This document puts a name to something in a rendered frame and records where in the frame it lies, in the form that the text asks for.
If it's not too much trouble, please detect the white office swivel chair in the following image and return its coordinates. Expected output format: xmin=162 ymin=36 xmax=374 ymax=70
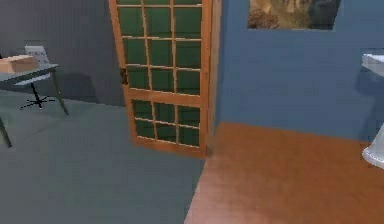
xmin=13 ymin=45 xmax=57 ymax=111

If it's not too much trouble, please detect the wooden glass-paned room door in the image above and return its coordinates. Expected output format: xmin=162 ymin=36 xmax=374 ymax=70
xmin=107 ymin=0 xmax=223 ymax=160

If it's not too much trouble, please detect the framed brown landscape picture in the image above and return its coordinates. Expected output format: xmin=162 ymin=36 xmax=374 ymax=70
xmin=246 ymin=0 xmax=343 ymax=31

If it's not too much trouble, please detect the grey desk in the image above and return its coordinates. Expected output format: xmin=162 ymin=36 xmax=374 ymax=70
xmin=0 ymin=63 xmax=70 ymax=149

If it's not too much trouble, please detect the tan cardboard box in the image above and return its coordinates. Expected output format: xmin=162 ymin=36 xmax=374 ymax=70
xmin=0 ymin=54 xmax=40 ymax=75

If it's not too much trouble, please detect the white pedestal sink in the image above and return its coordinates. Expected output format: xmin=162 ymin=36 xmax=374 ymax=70
xmin=361 ymin=53 xmax=384 ymax=170

